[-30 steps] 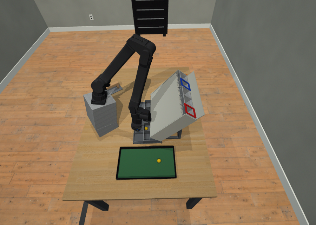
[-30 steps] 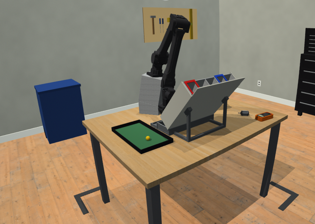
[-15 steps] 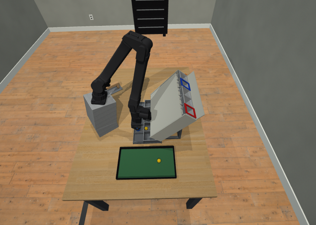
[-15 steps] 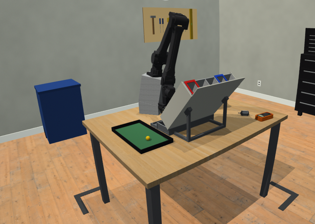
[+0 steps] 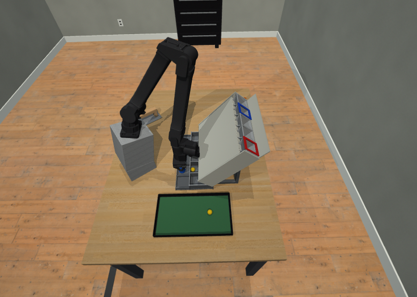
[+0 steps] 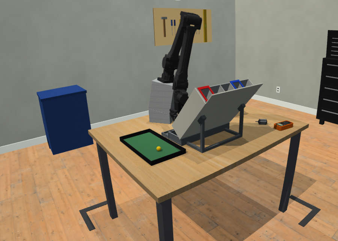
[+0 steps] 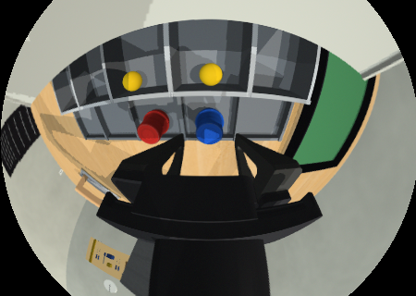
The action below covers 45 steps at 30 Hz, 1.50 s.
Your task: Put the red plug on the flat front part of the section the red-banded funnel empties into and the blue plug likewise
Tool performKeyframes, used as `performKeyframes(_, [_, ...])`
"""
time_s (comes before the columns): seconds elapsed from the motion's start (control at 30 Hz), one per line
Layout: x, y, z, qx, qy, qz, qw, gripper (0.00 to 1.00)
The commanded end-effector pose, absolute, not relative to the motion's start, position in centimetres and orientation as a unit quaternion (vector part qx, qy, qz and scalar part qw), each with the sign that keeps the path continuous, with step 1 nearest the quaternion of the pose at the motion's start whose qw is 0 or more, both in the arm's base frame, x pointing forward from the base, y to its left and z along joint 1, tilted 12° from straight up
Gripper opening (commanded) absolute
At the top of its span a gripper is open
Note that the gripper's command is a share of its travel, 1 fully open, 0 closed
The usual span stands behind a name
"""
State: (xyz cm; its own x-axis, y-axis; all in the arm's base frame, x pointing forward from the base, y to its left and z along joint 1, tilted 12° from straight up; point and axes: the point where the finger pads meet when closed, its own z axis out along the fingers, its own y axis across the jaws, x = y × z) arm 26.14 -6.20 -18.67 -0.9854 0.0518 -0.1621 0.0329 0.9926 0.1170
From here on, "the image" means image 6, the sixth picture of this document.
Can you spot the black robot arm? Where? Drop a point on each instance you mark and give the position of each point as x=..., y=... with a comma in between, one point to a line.
x=183, y=41

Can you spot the green tray with black rim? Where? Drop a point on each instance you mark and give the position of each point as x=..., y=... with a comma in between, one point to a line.
x=145, y=142

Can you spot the orange pocket multimeter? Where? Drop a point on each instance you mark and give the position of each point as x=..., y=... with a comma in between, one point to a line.
x=283, y=125

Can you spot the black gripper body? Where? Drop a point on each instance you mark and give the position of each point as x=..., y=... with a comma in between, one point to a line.
x=173, y=111

